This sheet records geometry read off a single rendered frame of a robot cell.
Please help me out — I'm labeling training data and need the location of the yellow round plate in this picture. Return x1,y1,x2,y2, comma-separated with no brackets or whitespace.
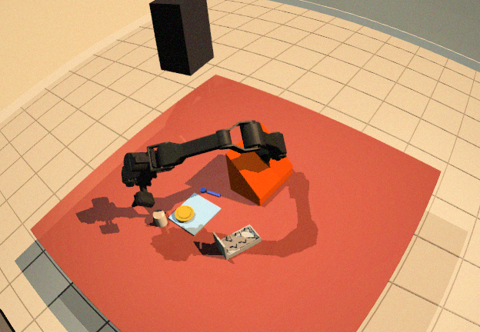
175,206,195,221

